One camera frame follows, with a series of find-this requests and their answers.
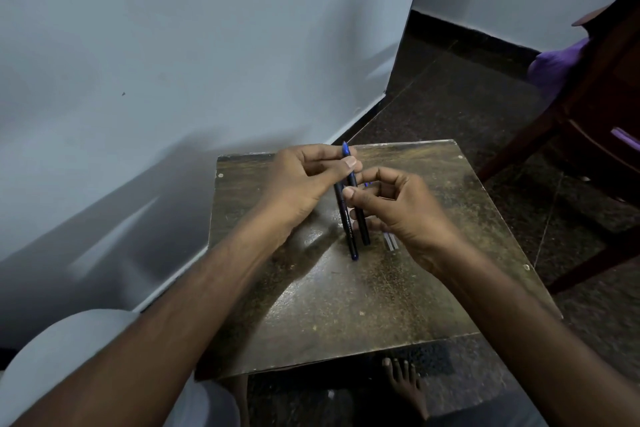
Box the person's right leg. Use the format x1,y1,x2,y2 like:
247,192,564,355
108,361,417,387
429,391,551,427

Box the person's right hand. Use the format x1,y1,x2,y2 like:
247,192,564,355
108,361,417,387
343,166,467,276

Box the small wooden table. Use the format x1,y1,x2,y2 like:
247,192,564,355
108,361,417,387
195,139,563,382

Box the person's leg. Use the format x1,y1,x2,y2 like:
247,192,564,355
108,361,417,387
429,391,551,427
0,309,251,427

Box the person's left hand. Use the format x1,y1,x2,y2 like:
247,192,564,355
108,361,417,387
249,143,359,244

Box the dark blue pen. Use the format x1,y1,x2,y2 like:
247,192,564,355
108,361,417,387
333,182,360,262
341,141,372,246

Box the person's right forearm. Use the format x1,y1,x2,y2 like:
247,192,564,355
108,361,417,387
432,236,640,427

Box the person's left leg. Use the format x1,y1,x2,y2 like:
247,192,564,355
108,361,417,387
0,309,251,427

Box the dark wooden chair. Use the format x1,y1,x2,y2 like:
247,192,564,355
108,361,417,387
475,0,640,295

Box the black floor mat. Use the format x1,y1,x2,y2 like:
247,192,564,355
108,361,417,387
369,341,456,380

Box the person's bare right foot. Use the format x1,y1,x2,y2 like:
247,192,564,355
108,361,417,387
382,357,431,422

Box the purple cloth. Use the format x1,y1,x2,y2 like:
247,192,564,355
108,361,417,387
525,36,640,152

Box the person's left forearm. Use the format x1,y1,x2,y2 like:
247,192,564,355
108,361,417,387
9,211,293,427

